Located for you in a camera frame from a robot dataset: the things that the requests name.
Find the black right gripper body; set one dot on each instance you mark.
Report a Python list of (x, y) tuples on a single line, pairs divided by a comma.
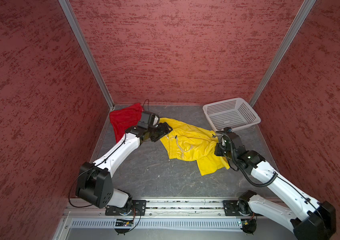
[(221, 150)]

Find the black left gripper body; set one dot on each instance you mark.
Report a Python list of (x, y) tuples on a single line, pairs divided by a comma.
[(158, 132)]

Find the yellow shorts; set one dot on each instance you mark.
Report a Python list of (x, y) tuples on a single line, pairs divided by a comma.
[(193, 144)]

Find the red shorts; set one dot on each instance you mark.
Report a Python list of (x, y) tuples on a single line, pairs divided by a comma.
[(125, 118)]

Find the white plastic laundry basket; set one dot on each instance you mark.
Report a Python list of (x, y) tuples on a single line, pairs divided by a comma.
[(234, 113)]

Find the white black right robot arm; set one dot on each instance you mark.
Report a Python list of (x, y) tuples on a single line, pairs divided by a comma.
[(303, 215)]

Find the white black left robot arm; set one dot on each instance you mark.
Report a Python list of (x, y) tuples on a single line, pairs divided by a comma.
[(94, 183)]

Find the left small circuit board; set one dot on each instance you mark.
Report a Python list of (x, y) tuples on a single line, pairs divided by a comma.
[(124, 223)]

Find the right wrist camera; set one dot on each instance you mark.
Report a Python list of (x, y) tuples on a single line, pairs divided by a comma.
[(233, 143)]

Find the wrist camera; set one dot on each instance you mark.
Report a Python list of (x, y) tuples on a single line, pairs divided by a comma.
[(233, 143), (148, 120)]

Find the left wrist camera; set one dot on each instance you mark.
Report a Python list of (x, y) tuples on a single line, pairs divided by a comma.
[(148, 120)]

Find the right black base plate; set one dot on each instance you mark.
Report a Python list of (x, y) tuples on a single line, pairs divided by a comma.
[(233, 208)]

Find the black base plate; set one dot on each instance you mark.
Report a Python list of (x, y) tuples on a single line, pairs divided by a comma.
[(135, 208), (233, 208)]

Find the aluminium front rail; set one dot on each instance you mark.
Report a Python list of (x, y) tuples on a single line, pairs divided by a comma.
[(162, 208)]

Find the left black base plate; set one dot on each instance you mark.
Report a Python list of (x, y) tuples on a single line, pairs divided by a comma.
[(135, 208)]

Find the white slotted cable duct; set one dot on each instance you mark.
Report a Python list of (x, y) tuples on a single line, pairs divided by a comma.
[(171, 224)]

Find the left corner aluminium post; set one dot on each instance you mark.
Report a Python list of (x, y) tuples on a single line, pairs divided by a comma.
[(74, 24)]

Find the corner aluminium post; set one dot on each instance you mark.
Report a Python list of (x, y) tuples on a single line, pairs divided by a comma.
[(74, 24), (290, 35)]

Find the right corner aluminium post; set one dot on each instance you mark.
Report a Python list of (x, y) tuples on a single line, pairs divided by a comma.
[(290, 35)]

